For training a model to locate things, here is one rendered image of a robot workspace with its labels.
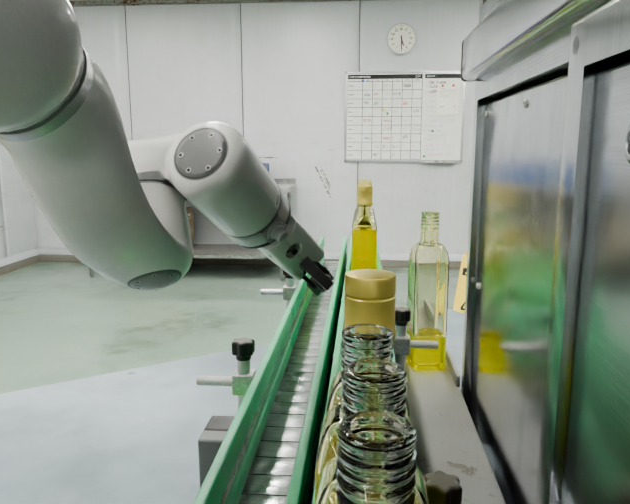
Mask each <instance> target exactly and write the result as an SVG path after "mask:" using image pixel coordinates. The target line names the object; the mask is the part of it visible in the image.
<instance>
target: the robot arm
mask: <svg viewBox="0 0 630 504"><path fill-rule="evenodd" d="M0 143H1V144H2V145H3V146H4V147H5V148H6V150H7V151H8V153H9V155H10V157H11V159H12V161H13V163H14V165H15V167H16V169H17V170H18V172H19V174H20V176H21V178H22V180H23V181H24V183H25V185H26V186H27V188H28V190H29V191H30V193H31V195H32V196H33V198H34V199H35V201H36V202H37V204H38V205H39V207H40V209H41V210H42V212H43V213H44V215H45V217H46V218H47V220H48V222H49V223H50V225H51V226H52V228H53V230H54V231H55V232H56V234H57V235H58V237H59V238H60V240H61V241H62V242H63V244H64V245H65V246H66V247H67V249H68V250H69V251H70V252H71V253H72V254H73V255H74V256H75V257H76V258H77V259H78V260H80V261H81V262H82V263H83V264H85V265H86V266H88V267H89V268H91V269H92V270H94V271H95V272H97V273H98V274H100V275H101V276H103V277H105V278H106V279H108V280H110V281H112V282H114V283H116V284H119V285H122V286H124V287H128V288H132V289H138V290H158V289H161V288H165V287H168V286H170V285H172V284H174V283H176V282H178V281H179V280H180V279H181V278H183V277H184V276H185V274H186V273H187V272H188V270H189V268H190V266H191V264H192V259H193V246H192V239H191V232H190V226H189V221H188V215H187V210H186V204H185V202H186V201H189V202H190V203H191V204H193V205H194V206H195V207H196V208H197V209H198V210H199V211H200V212H201V213H202V214H204V215H205V216H206V217H207V218H208V219H209V220H210V221H211V222H212V223H213V224H214V225H216V226H217V227H218V228H219V229H220V230H221V231H222V232H223V233H224V234H225V235H226V236H228V237H229V238H230V239H231V240H232V241H233V242H234V243H235V244H237V245H239V246H241V247H244V248H248V249H258V250H259V251H261V252H262V253H263V254H264V255H265V256H266V257H268V258H269V259H270V260H271V261H272V262H274V263H275V264H276V265H278V266H279V267H280V268H281V269H283V270H284V271H285V272H287V273H288V274H289V275H291V276H292V277H293V278H295V279H296V280H302V279H304V280H305V281H306V282H307V286H308V288H309V289H310V290H311V291H312V292H313V293H314V294H315V295H316V296H318V295H319V294H320V293H321V292H325V291H328V290H329V289H330V287H331V286H332V285H333V284H334V282H333V281H332V280H333V279H334V277H333V276H332V275H331V273H330V272H329V271H328V269H327V268H326V267H325V266H322V265H321V264H320V263H319V262H318V261H321V260H322V258H323V257H324V256H325V253H324V250H323V249H322V248H321V247H320V246H319V245H318V243H317V242H316V241H315V240H314V239H313V237H312V236H311V235H310V234H309V233H308V232H307V230H306V229H305V228H304V227H303V226H302V225H301V224H300V223H299V222H298V221H297V219H296V218H295V217H294V216H293V215H292V214H291V208H290V203H289V200H288V198H287V196H286V195H285V194H284V192H283V191H282V189H281V188H280V187H279V185H278V184H277V182H276V181H275V180H274V178H273V177H272V176H271V174H270V173H269V171H268V170H267V169H266V167H265V166H264V164H263V163H262V162H261V160H260V159H259V157H258V156H257V155H256V153H255V152H254V151H253V149H252V148H251V146H250V145H249V144H248V142H247V141H246V139H245V138H244V137H243V136H242V135H241V133H240V132H239V131H237V130H236V129H235V128H234V127H232V126H230V125H228V124H226V123H223V122H218V121H208V122H202V123H199V124H196V125H194V126H192V127H190V128H189V129H187V130H186V131H184V132H183V133H180V134H175V135H169V136H162V137H154V138H145V139H136V140H130V141H127V137H126V134H125V130H124V126H123V122H122V119H121V115H120V112H119V110H118V107H117V104H116V101H115V98H114V96H113V93H112V91H111V88H110V86H109V84H108V82H107V80H106V78H105V76H104V74H103V72H102V71H101V69H100V68H99V67H98V65H97V64H96V63H95V62H94V60H93V59H92V58H91V57H90V55H89V54H88V53H87V51H86V50H85V49H84V48H83V46H82V39H81V34H80V29H79V24H78V21H77V18H76V16H75V13H74V11H73V8H72V6H71V4H70V2H69V1H68V0H0ZM299 265H300V266H301V267H299ZM306 273H308V274H309V275H310V276H311V278H310V279H309V278H308V277H307V276H306V275H305V274H306Z"/></svg>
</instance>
